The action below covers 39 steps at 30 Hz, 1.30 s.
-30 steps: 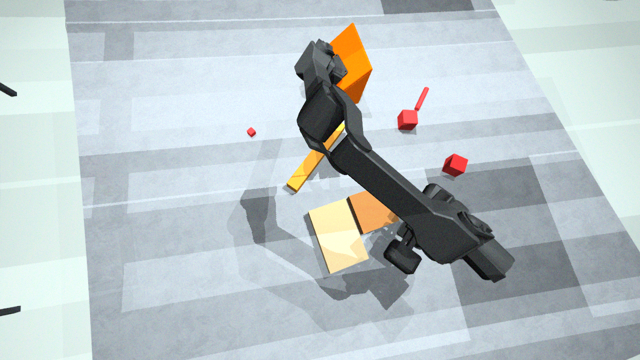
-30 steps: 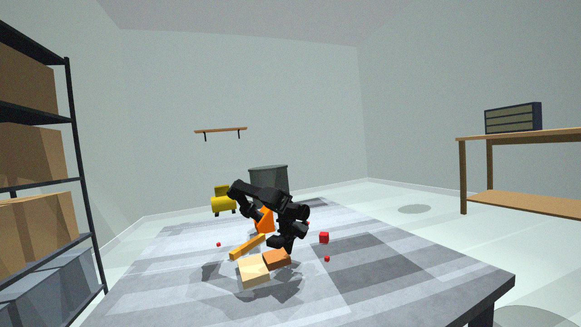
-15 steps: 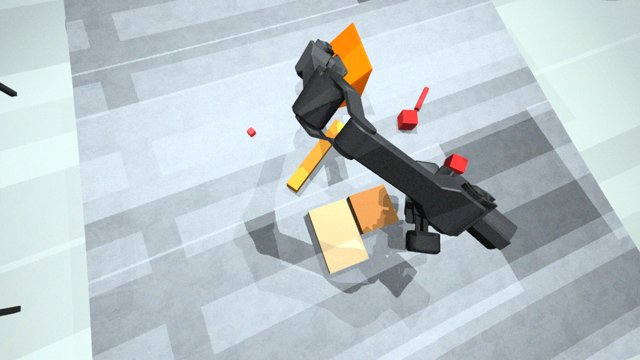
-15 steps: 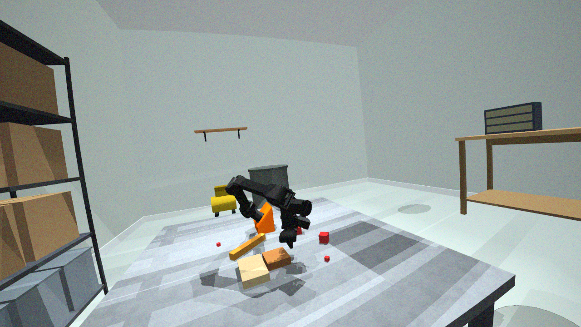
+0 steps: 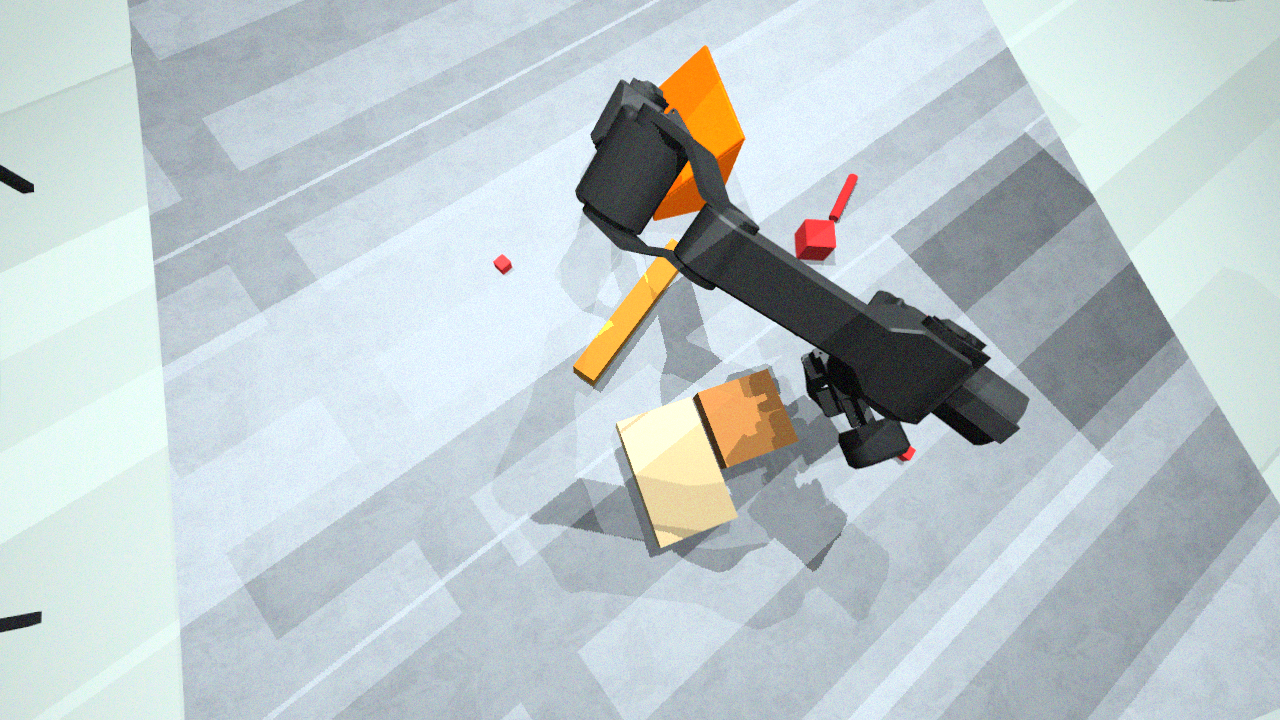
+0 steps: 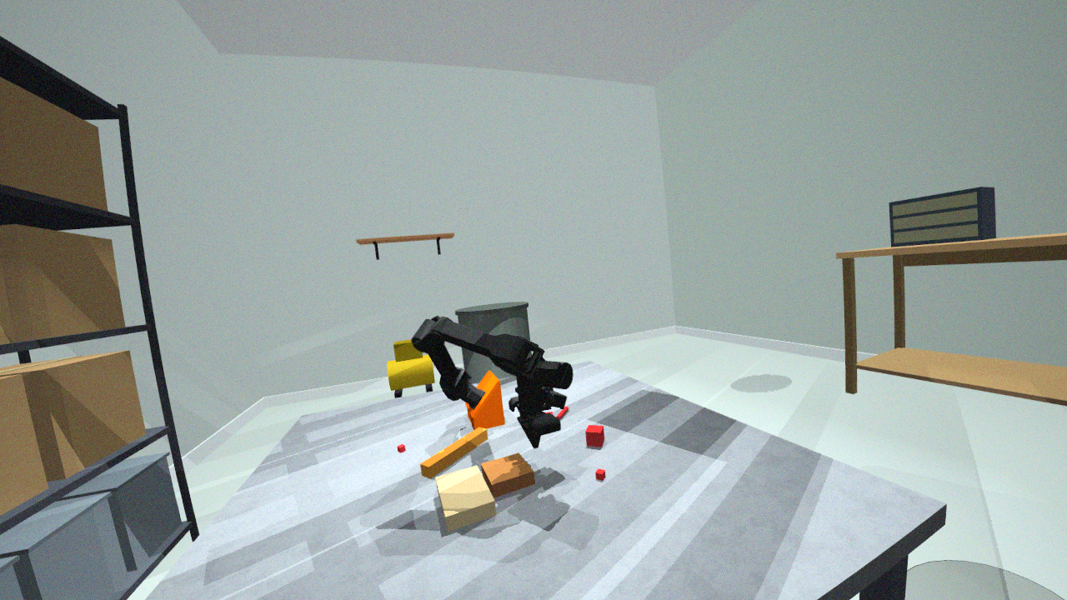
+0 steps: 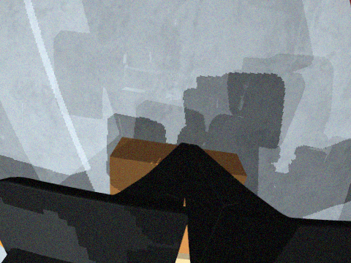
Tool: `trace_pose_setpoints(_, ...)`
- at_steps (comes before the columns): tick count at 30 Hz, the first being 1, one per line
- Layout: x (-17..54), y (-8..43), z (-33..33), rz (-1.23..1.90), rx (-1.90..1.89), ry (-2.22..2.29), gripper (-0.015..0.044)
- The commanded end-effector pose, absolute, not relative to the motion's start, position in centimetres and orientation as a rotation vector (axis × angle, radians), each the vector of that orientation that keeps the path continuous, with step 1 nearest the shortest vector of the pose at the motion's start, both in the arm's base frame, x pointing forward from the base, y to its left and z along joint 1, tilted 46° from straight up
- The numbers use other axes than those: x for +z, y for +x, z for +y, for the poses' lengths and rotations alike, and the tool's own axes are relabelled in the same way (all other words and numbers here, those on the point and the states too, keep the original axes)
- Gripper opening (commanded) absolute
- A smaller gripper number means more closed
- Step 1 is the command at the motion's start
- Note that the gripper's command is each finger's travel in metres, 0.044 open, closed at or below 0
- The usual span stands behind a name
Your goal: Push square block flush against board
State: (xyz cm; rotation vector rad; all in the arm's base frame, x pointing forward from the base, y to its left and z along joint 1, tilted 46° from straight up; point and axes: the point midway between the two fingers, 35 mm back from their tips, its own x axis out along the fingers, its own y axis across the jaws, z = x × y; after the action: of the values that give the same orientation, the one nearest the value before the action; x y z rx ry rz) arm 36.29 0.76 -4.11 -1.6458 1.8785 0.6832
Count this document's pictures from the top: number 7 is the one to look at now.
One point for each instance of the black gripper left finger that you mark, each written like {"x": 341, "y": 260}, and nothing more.
{"x": 144, "y": 223}

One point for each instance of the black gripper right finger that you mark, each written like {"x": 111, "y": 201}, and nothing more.
{"x": 230, "y": 224}

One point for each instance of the pale yellow flat board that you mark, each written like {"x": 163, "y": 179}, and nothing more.
{"x": 183, "y": 258}

